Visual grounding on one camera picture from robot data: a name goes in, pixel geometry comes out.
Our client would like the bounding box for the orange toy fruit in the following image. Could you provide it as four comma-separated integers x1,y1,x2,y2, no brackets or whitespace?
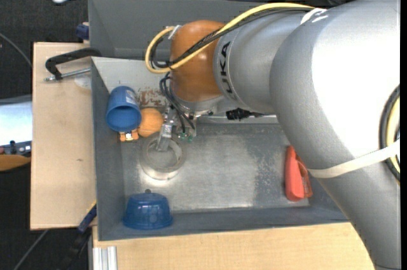
137,107,165,138

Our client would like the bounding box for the blue plastic cup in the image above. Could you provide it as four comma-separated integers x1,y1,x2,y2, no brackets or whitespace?
105,85,142,133

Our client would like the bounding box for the translucent blue plastic bowl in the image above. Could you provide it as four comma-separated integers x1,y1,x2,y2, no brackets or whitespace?
121,192,174,231

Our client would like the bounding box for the grey metal bin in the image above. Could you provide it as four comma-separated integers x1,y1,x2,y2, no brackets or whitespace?
87,0,350,241

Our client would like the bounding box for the red-orange flat tool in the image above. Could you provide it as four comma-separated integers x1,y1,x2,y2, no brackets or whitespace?
284,145,314,202

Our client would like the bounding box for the black cylinder on white bracket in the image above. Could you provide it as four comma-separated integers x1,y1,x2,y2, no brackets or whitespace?
196,107,278,121

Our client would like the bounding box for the small orange toy piece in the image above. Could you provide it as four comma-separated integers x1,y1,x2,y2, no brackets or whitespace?
118,130,140,143

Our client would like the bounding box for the pale wood flat board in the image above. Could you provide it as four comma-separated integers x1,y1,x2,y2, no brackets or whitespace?
29,41,98,231

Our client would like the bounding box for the clear glass cup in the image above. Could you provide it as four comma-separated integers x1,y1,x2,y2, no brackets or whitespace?
139,134,186,181

